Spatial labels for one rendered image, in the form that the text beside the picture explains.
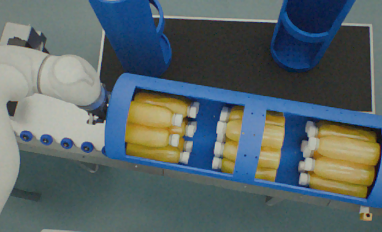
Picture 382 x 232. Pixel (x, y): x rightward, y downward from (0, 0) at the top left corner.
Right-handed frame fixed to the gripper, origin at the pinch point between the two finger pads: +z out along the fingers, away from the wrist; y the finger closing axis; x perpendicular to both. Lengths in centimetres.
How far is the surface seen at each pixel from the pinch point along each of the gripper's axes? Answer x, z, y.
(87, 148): -8.7, 19.4, 8.8
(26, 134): -30.9, 18.0, 7.8
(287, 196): 63, 30, 11
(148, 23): -2, 39, -50
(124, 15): -9, 25, -46
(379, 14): 114, 116, -113
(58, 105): -24.5, 23.4, -5.4
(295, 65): 68, 100, -67
